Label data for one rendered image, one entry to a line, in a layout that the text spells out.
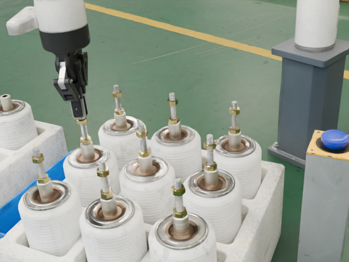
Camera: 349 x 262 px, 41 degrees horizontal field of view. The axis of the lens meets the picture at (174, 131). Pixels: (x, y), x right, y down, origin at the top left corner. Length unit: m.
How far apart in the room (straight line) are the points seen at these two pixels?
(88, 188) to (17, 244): 0.15
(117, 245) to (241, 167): 0.26
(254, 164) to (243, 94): 0.80
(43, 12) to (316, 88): 0.67
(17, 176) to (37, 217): 0.31
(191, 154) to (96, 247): 0.26
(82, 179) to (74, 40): 0.24
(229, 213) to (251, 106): 0.83
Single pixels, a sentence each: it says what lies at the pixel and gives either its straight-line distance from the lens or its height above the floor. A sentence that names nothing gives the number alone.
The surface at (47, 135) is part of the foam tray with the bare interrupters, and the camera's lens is 1.10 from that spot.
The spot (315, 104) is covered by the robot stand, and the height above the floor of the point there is 0.18.
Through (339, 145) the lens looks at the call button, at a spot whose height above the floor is 0.32.
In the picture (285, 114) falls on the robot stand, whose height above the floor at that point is 0.13.
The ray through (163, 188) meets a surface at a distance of 0.77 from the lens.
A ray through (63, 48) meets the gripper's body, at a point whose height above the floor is 0.47.
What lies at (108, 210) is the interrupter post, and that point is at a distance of 0.70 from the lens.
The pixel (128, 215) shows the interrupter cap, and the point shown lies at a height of 0.25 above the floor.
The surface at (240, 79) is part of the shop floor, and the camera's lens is 1.72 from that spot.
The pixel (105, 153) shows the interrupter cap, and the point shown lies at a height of 0.25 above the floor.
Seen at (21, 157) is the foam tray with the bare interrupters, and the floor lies 0.18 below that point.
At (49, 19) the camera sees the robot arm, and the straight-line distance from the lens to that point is 0.72.
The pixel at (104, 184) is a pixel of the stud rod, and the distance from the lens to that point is 0.68.
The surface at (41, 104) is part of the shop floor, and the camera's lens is 1.70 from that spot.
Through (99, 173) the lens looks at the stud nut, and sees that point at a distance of 0.67.
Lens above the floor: 0.70
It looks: 30 degrees down
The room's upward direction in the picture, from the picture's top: 5 degrees counter-clockwise
